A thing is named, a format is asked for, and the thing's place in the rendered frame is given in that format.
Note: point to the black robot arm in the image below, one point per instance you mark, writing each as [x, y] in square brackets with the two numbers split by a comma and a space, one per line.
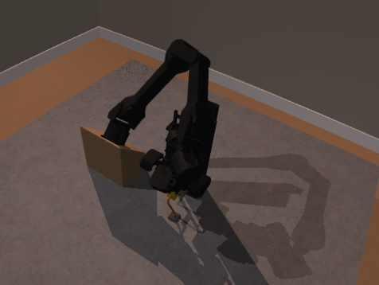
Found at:
[196, 119]

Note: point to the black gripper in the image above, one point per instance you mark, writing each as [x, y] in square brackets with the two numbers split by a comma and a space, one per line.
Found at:
[197, 189]

